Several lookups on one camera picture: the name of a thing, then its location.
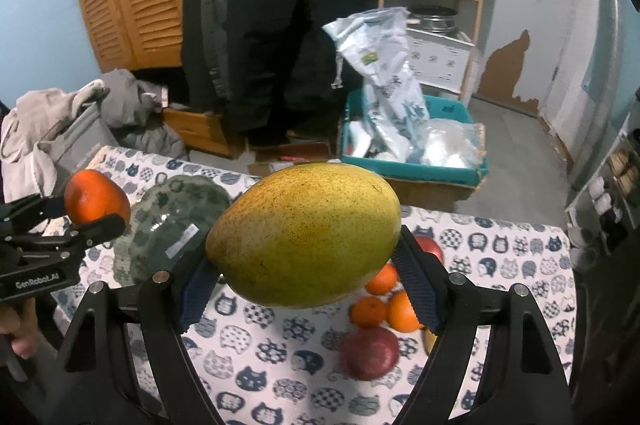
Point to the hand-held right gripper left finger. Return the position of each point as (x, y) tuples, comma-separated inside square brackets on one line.
[(196, 297)]

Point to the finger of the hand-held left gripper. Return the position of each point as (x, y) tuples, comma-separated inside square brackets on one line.
[(30, 209), (100, 227)]

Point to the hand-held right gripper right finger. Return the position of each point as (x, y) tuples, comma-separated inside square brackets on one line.
[(417, 290)]

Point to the large orange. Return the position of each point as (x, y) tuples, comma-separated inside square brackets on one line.
[(402, 312)]

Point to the reddish tangerine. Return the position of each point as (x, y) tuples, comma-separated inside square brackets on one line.
[(92, 195)]

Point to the small orange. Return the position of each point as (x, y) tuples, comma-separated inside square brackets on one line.
[(368, 311)]

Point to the green glass bowl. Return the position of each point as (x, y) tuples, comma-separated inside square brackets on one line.
[(165, 215)]

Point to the dark red apple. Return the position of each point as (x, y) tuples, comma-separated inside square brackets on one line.
[(370, 353)]

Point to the yellow-green mango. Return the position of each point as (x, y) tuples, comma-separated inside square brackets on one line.
[(305, 235)]

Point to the person's left hand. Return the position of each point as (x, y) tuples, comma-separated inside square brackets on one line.
[(22, 335)]

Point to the bright red apple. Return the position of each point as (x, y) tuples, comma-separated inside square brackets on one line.
[(431, 250)]

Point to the beige garment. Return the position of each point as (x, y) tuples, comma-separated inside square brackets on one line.
[(30, 135)]

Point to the grey bag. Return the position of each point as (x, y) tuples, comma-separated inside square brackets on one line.
[(85, 145)]

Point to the cardboard box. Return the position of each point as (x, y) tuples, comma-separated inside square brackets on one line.
[(430, 194)]

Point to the cat print tablecloth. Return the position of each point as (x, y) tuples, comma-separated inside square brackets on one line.
[(300, 345)]

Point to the grey jacket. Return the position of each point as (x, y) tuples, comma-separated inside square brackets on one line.
[(130, 105)]

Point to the wooden drawer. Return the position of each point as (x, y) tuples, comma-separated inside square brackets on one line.
[(200, 130)]

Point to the clear plastic bag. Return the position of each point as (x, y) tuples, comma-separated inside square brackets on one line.
[(445, 142)]

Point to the teal plastic crate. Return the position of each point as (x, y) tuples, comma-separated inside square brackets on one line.
[(450, 110)]

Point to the white shelf with jars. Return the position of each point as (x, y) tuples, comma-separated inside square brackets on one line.
[(607, 200)]

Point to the printed white plastic bag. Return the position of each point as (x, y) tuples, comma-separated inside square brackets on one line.
[(382, 75)]

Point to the white patterned cabinet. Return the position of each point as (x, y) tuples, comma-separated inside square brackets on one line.
[(440, 57)]

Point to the black hanging jacket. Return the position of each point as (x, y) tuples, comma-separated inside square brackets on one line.
[(270, 30)]

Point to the metal steamer pot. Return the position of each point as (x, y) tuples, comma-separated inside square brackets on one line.
[(432, 19)]

